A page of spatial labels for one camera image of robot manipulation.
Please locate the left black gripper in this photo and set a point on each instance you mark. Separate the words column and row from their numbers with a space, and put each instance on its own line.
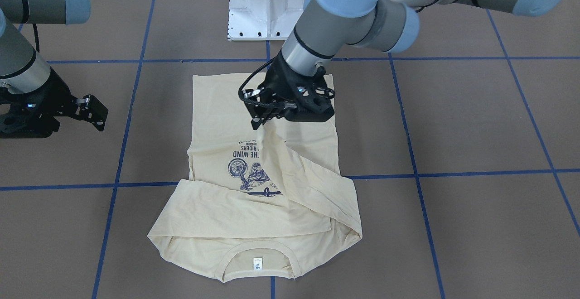
column 277, row 80

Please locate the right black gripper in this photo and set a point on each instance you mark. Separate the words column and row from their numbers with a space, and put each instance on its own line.
column 50, row 94

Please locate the cream long-sleeve printed shirt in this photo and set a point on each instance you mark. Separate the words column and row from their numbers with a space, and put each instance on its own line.
column 266, row 202

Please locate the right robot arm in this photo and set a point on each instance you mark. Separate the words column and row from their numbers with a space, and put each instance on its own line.
column 22, row 67

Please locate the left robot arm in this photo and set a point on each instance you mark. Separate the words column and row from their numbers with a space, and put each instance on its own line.
column 390, row 26

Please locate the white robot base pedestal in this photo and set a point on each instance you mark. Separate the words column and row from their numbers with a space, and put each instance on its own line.
column 262, row 20

